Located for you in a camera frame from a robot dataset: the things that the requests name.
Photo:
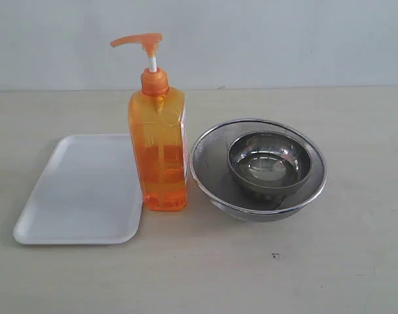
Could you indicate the white rectangular plastic tray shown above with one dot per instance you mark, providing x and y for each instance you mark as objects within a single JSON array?
[{"x": 87, "y": 194}]

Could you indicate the orange pump soap bottle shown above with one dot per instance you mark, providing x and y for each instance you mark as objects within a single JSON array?
[{"x": 156, "y": 119}]

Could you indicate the large steel mesh colander bowl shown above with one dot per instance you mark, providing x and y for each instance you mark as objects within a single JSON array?
[{"x": 209, "y": 168}]

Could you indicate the small stainless steel bowl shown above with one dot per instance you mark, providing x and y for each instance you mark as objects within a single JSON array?
[{"x": 269, "y": 163}]

